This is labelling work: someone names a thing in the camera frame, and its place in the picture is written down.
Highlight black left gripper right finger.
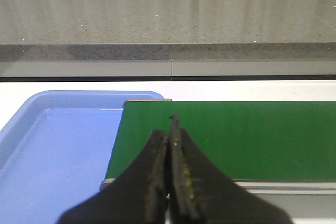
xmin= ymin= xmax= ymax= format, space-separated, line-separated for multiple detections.
xmin=169 ymin=114 xmax=292 ymax=223

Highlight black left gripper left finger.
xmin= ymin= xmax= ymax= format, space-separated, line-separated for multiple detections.
xmin=57 ymin=130 xmax=167 ymax=223

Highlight green conveyor belt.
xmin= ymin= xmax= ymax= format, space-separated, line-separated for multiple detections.
xmin=106 ymin=100 xmax=336 ymax=183

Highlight blue plastic tray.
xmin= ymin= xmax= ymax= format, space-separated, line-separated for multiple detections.
xmin=1 ymin=91 xmax=160 ymax=223

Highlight grey stone counter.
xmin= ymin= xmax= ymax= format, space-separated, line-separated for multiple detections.
xmin=1 ymin=0 xmax=335 ymax=81

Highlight aluminium conveyor frame rail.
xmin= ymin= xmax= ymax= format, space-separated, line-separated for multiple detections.
xmin=99 ymin=98 xmax=336 ymax=219

